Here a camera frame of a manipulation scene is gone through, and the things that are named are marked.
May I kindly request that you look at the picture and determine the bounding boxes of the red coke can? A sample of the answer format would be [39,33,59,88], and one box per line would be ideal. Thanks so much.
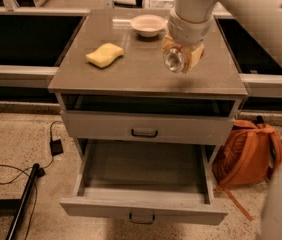
[163,47,188,73]

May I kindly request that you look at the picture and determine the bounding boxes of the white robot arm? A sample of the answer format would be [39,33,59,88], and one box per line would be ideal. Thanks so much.
[168,0,282,240]

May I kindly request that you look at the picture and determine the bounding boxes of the grey drawer cabinet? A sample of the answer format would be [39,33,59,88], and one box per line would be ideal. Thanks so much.
[47,8,249,226]

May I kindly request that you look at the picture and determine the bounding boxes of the open grey drawer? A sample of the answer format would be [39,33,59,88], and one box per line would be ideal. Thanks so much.
[60,140,227,225]

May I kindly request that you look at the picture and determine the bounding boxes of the white bowl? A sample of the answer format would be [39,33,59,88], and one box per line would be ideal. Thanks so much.
[130,15,166,38]

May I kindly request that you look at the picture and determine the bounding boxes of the yellow sponge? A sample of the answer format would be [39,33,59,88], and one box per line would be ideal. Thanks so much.
[86,43,124,68]

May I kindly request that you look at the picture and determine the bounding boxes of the orange backpack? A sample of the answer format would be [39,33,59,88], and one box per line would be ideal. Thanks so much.
[212,116,282,221]

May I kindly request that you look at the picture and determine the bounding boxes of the black power adapter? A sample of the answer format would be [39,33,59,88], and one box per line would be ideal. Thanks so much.
[50,139,63,156]

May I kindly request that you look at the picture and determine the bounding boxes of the black stand leg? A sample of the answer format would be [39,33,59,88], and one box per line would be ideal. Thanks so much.
[5,163,42,240]

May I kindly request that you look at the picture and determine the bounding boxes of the black drawer handle upper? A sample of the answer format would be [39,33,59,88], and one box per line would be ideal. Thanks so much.
[131,128,158,138]

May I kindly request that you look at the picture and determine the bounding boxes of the black drawer handle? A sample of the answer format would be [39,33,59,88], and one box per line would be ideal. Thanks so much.
[131,128,158,138]
[129,213,156,225]

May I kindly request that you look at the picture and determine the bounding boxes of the black drawer handle lower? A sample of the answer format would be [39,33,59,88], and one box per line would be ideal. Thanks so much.
[129,213,156,225]

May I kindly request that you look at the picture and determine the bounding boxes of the black cable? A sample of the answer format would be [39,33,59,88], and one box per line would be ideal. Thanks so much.
[0,120,64,240]

